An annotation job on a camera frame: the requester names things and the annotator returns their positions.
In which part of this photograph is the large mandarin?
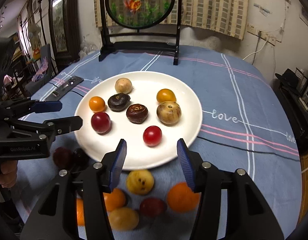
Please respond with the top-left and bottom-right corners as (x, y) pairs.
(76, 198), (85, 226)
(166, 181), (200, 213)

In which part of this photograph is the dark round plum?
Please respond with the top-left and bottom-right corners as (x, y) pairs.
(71, 148), (89, 172)

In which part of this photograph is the small orange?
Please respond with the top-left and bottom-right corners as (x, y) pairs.
(88, 96), (106, 112)

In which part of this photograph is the dark water chestnut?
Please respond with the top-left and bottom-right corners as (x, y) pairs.
(107, 93), (131, 112)

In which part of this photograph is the red tomato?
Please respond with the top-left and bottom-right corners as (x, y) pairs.
(143, 126), (162, 147)
(139, 197), (167, 218)

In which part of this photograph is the yellow-orange fruit front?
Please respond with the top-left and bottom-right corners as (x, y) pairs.
(156, 88), (177, 103)

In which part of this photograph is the large tan round fruit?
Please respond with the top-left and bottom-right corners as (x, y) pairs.
(157, 101), (181, 126)

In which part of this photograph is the person's left hand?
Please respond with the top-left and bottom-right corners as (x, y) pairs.
(0, 160), (18, 188)

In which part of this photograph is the black smartphone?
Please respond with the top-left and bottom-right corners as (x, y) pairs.
(45, 76), (83, 101)

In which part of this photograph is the orange round fruit middle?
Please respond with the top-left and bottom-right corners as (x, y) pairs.
(103, 188), (126, 212)

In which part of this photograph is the yellow spotted fruit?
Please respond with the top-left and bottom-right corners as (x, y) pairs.
(126, 170), (154, 196)

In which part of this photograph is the white oval plate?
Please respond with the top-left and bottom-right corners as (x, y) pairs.
(75, 71), (203, 170)

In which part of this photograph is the dark framed painting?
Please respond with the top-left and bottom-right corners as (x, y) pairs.
(48, 0), (80, 72)

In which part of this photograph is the black hat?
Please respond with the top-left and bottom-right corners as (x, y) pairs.
(275, 68), (299, 89)

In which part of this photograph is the round goldfish screen stand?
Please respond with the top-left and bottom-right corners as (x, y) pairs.
(99, 0), (182, 65)

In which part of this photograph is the striped beige curtain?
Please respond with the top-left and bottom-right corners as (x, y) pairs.
(92, 0), (250, 41)

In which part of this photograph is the wall power strip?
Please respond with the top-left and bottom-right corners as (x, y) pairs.
(247, 23), (284, 46)

